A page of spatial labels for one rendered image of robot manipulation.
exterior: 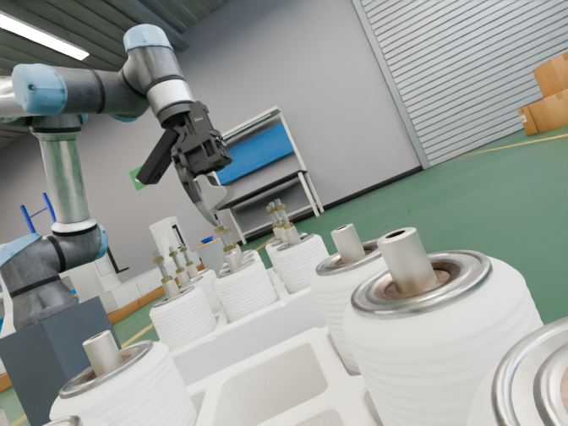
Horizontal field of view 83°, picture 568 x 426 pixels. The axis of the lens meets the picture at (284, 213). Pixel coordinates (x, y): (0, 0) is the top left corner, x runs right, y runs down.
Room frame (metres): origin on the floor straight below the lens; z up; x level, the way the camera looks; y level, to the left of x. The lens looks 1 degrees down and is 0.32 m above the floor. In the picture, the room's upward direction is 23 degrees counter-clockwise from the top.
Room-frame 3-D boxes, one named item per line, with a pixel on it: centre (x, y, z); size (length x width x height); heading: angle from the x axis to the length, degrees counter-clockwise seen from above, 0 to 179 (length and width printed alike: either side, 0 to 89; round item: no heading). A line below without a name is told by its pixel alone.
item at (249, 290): (0.58, 0.12, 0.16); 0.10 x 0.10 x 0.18
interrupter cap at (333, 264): (0.29, -0.04, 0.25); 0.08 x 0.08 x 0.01
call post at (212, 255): (0.97, 0.25, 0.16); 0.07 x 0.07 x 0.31; 7
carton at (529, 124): (3.32, -2.88, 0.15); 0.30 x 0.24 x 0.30; 74
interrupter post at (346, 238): (0.29, -0.04, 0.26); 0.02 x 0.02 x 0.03
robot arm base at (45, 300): (0.89, 0.71, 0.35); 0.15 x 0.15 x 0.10
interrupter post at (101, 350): (0.28, 0.19, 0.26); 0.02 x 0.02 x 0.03
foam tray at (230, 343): (0.70, 0.13, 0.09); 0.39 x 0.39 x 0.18; 7
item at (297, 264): (0.59, 0.00, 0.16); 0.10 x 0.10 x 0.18
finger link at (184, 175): (0.56, 0.13, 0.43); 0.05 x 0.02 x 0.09; 171
